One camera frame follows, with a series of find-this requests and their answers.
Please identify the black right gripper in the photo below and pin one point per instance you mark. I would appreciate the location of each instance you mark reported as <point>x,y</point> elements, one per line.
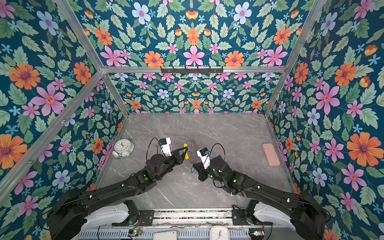
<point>202,172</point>

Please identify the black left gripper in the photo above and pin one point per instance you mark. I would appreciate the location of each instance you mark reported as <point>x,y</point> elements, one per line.
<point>180,157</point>

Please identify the large grey perforated keyring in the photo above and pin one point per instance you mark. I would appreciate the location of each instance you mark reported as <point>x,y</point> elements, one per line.
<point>191,155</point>

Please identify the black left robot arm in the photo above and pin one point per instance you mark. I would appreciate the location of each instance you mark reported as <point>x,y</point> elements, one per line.
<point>68,215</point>

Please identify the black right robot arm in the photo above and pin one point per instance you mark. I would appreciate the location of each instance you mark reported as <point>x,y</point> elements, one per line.
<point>298,211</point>

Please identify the white alarm clock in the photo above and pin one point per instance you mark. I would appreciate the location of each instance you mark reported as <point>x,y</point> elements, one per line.
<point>123,148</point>

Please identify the white square clock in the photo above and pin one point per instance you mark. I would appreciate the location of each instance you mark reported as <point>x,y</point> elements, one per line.
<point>219,233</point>

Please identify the pink rectangular case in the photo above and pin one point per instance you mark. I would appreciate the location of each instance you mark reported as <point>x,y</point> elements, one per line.
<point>271,155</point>

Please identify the white device at front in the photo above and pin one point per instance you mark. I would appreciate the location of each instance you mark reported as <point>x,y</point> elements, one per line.
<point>168,235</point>

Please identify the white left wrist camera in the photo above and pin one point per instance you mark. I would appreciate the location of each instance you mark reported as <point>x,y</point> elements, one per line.
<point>165,145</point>

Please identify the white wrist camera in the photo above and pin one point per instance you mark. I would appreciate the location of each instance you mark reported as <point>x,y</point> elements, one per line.
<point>165,145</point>
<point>204,155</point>

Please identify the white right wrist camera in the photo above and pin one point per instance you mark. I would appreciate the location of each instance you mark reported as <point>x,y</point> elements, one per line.
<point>204,155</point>

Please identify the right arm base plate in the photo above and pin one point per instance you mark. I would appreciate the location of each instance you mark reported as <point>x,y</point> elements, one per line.
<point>241,218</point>

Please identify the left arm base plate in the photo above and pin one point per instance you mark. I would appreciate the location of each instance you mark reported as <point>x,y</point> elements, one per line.
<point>144,218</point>

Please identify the black hook rail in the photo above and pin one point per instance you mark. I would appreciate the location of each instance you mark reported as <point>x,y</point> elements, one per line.
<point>190,70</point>

